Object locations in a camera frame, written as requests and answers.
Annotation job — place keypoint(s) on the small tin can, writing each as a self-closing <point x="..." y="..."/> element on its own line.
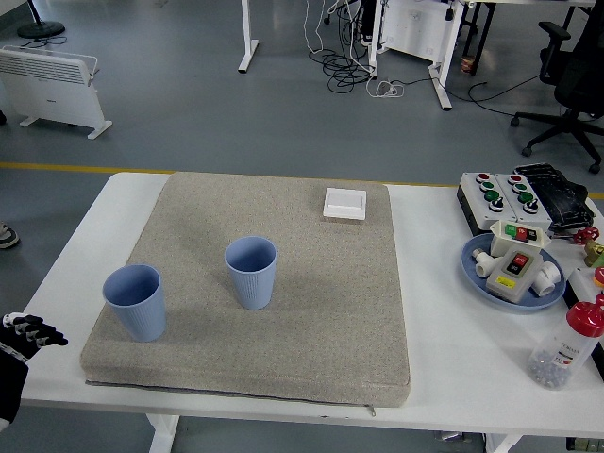
<point x="468" y="63"/>

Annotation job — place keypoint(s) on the grey red-black button switch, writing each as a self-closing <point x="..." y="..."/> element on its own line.
<point x="512" y="273"/>

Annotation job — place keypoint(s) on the white plastic pipe fitting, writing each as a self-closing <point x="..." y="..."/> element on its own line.
<point x="483" y="264"/>
<point x="547" y="278"/>

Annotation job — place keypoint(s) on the white push-button control box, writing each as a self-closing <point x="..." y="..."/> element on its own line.
<point x="512" y="200"/>
<point x="479" y="203"/>

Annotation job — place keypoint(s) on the grey-brown cushion mat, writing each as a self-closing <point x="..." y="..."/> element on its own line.
<point x="307" y="307"/>

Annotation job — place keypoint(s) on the black round stand base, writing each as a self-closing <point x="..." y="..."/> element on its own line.
<point x="41" y="29"/>

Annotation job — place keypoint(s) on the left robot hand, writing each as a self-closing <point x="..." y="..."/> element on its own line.
<point x="11" y="373"/>

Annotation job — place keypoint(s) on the person's shoe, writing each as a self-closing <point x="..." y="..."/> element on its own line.
<point x="7" y="236"/>

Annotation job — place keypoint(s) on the cream three-button switch box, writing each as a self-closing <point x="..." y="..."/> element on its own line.
<point x="519" y="236"/>

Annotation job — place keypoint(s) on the white table leg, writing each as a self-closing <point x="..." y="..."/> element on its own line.
<point x="162" y="431"/>
<point x="502" y="443"/>

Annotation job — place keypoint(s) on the white wall switch panel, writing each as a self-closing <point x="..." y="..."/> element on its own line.
<point x="344" y="203"/>

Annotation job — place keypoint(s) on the black office chair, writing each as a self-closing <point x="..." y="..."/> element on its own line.
<point x="575" y="85"/>

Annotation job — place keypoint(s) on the clear bottle with red cap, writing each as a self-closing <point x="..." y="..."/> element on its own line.
<point x="561" y="354"/>

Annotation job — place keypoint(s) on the black foot pedal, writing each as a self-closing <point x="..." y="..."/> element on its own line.
<point x="561" y="193"/>

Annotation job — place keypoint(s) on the blue round plate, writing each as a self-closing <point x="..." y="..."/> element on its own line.
<point x="472" y="283"/>

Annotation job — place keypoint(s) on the white desk leg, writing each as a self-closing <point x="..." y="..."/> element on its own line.
<point x="439" y="85"/>
<point x="246" y="28"/>
<point x="374" y="42"/>

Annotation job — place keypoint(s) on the white panel heater on feet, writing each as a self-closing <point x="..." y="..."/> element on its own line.
<point x="47" y="94"/>

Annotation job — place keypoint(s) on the blue ribbed plastic cup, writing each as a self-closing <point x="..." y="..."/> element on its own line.
<point x="252" y="283"/>
<point x="137" y="311"/>

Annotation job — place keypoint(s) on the red mushroom button box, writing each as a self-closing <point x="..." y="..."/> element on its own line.
<point x="598" y="277"/>

